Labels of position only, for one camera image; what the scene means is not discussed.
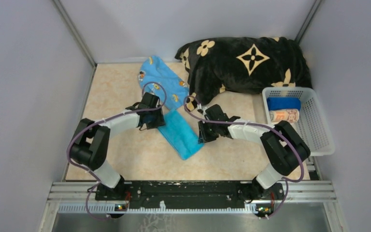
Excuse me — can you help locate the black floral plush blanket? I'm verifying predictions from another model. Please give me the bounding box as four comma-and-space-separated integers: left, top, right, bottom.
175, 37, 312, 111

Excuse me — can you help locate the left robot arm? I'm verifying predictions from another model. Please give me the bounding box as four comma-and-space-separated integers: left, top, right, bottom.
66, 92, 165, 200

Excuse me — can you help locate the white plastic basket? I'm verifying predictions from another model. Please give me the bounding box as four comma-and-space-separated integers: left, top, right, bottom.
262, 87, 335, 156

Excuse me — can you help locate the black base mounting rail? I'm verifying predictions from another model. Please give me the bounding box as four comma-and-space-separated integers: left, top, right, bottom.
95, 181, 285, 213

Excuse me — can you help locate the grey orange printed cloth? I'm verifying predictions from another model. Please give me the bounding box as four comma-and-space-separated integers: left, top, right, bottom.
269, 109, 300, 124

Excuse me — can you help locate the teal small cloth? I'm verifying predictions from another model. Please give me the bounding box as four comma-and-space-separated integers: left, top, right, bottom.
158, 110, 203, 160

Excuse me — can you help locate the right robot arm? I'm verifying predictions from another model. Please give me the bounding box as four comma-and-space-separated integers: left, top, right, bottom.
198, 104, 311, 199

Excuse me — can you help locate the dark blue towel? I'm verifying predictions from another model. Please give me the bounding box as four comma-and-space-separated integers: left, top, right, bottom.
266, 97, 301, 111

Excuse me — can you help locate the light blue printed towel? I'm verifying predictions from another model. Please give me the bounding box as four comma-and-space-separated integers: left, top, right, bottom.
137, 56, 189, 110

